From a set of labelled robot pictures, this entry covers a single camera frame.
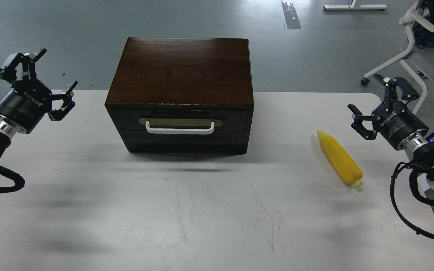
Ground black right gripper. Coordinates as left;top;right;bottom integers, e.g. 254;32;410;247
347;74;429;150

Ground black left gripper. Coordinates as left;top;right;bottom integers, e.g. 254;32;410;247
0;48;78;134

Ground yellow corn cob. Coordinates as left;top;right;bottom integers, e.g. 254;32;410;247
317;130;363;186

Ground wooden drawer with white handle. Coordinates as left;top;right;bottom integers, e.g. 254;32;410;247
112;108;249;134

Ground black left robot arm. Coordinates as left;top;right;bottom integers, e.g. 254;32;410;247
0;48;77;193

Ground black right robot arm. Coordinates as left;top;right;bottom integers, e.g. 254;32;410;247
348;74;434;206

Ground dark wooden drawer cabinet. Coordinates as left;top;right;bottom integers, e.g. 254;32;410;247
105;37;254;155

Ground white office chair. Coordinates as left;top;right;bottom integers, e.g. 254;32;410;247
361;0;434;114

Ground white desk foot bar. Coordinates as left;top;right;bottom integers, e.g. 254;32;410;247
323;0;388;11

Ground black cable on right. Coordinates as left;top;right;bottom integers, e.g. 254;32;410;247
390;161;434;244

